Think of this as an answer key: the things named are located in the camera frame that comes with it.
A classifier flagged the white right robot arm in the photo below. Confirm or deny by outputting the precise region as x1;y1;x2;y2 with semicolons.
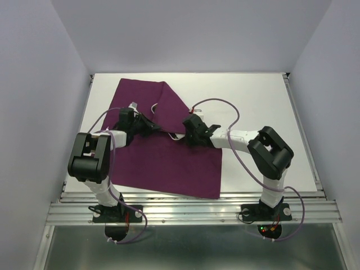
183;114;294;223

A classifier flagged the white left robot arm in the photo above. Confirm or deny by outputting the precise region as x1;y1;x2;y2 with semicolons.
67;103;161;223

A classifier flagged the purple cloth mat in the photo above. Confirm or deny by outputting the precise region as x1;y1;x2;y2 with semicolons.
102;79;222;199

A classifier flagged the aluminium front rail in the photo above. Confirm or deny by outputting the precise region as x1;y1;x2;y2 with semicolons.
46;191;342;226

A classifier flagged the aluminium rail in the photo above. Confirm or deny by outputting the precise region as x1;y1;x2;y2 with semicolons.
46;191;342;226
282;73;327;200

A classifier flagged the aluminium right side rail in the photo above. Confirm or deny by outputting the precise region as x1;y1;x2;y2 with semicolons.
282;73;327;200

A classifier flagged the stainless steel tray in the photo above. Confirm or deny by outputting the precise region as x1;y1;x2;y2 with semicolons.
151;103;185;141

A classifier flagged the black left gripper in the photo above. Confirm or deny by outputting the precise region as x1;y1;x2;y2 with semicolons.
130;112;160;138

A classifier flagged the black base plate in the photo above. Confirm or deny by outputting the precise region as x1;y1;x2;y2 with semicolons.
237;200;293;241
88;203;147;244

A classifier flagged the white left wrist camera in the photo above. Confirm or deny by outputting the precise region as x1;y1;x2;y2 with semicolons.
129;102;137;111

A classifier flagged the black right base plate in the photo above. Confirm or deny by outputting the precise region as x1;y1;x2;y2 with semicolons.
237;200;293;241

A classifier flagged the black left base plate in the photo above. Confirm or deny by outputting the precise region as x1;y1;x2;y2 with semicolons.
88;203;147;244

